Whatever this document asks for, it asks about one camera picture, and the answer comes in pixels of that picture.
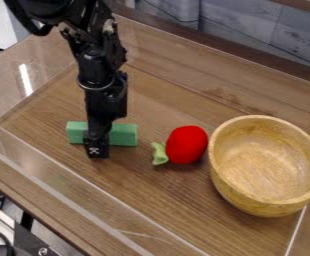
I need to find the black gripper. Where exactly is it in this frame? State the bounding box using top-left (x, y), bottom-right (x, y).
top-left (78, 71), bottom-right (128, 159)

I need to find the brown wooden bowl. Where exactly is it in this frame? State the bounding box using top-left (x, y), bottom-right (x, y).
top-left (209, 115), bottom-right (310, 217)

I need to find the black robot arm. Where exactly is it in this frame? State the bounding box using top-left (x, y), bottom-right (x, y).
top-left (4, 0), bottom-right (128, 158)

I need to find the black clamp under table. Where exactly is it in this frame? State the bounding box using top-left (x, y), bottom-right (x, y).
top-left (12, 223), bottom-right (62, 256)

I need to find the black cable at left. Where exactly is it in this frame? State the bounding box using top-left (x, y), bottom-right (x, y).
top-left (0, 229), bottom-right (17, 256)

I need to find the red plush strawberry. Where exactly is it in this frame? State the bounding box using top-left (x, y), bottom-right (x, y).
top-left (151, 125), bottom-right (209, 165)

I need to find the green foam block stick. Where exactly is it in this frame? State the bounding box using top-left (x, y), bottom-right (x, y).
top-left (66, 121), bottom-right (138, 147)

